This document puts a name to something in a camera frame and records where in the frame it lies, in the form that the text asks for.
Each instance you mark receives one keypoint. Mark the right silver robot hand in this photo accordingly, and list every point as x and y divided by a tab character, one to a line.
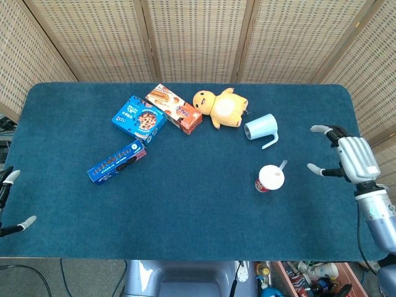
357	157

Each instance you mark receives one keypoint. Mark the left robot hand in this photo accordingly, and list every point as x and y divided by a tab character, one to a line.
9	176

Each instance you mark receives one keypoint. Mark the transparent plastic straw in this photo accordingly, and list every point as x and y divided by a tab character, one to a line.
283	165

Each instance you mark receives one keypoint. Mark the red paper cup white lid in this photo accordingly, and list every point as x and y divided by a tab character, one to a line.
270	182

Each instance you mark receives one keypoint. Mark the light blue roll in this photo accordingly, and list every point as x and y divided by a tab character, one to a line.
261	125

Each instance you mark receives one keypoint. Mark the long blue Oreo box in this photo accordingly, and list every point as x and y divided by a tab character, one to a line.
117	162

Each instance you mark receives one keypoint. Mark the red storage crate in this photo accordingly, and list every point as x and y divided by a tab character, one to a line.
351	278

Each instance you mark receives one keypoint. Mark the yellow plush duck toy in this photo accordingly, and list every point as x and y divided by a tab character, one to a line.
226	108

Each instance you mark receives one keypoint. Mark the blue chocolate chip cookie box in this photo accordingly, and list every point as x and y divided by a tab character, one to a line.
139	119

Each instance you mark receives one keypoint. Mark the blue plastic bottle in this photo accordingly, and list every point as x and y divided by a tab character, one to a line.
273	292

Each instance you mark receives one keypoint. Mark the blue felt table cover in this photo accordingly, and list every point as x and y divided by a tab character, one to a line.
201	201

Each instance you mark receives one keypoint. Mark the orange biscuit box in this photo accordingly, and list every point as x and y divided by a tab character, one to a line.
179	111

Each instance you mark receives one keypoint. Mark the woven rattan folding screen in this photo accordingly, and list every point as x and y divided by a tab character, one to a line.
198	37

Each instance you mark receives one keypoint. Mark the grey-blue robot torso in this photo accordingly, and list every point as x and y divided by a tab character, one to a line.
185	278

